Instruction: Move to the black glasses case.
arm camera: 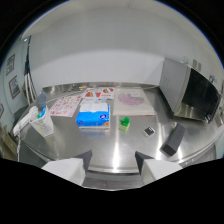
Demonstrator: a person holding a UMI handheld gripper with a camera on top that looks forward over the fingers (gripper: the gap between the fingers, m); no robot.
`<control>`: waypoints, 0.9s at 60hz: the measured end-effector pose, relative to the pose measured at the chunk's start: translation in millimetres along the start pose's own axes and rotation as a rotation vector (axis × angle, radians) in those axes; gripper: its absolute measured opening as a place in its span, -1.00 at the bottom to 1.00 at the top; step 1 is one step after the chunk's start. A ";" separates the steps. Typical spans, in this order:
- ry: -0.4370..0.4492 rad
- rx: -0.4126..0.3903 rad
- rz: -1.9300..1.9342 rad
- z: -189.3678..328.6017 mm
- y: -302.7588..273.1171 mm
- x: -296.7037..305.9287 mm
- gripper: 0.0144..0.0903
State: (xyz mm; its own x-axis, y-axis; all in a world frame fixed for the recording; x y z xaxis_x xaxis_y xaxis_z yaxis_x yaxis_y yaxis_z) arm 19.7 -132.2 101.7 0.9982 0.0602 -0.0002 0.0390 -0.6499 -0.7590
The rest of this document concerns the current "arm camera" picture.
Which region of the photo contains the red patterned sheet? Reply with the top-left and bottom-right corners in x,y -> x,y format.
80,87 -> 116,100

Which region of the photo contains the pink sticker sheet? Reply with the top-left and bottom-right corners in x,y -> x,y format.
48,94 -> 83,118

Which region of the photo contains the green toy block figure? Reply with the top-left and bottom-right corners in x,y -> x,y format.
118,116 -> 131,132

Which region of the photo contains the stainless steel microwave oven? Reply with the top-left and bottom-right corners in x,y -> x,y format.
158,56 -> 222,124

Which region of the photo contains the white handheld appliance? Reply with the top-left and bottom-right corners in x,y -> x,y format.
12,105 -> 40,136

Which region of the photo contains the clear plastic container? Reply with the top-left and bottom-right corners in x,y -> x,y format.
28,106 -> 55,138

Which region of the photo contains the small black square box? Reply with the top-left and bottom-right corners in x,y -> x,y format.
142,126 -> 156,138

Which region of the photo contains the black glasses case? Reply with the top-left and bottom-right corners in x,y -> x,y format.
159,123 -> 187,157

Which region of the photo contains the white sheet with pink drawing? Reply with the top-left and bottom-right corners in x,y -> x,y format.
112,87 -> 157,117

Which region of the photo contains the blue tissue pack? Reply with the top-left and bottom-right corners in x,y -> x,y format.
75,101 -> 111,130

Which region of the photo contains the framed wall picture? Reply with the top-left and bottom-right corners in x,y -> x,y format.
8,75 -> 22,100
4,53 -> 16,77

